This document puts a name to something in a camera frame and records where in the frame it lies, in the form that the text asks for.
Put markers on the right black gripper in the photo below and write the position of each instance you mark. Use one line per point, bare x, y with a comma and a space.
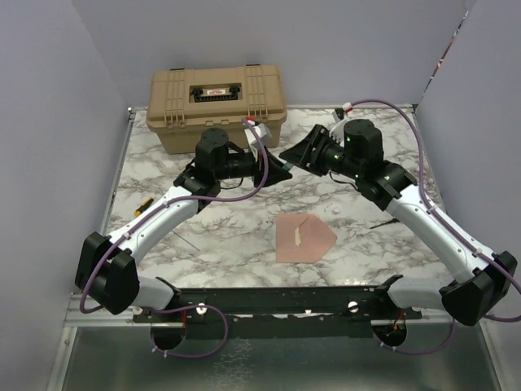
304, 155

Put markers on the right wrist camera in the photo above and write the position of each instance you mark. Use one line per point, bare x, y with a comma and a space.
340, 116

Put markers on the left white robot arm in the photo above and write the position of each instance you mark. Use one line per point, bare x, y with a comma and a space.
107, 273

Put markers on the pink paper envelope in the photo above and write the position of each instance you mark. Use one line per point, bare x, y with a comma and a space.
317, 238

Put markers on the red black screwdriver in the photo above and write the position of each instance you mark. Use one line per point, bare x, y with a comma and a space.
393, 220

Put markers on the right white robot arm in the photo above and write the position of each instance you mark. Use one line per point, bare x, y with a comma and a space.
354, 149

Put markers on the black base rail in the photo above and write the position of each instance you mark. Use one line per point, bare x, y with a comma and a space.
268, 313

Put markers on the tan paper letter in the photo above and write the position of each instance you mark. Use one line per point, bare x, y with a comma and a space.
297, 237

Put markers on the thin metal rod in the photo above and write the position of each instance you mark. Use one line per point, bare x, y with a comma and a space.
186, 241

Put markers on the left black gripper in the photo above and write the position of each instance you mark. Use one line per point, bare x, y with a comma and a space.
275, 172

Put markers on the tan plastic toolbox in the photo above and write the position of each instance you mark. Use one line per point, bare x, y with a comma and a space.
186, 102

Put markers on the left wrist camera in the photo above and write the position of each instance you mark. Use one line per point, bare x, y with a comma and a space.
254, 131

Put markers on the yellow black screwdriver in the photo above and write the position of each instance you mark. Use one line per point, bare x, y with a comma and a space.
143, 207

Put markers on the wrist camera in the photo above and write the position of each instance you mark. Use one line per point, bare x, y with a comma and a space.
254, 131
340, 116

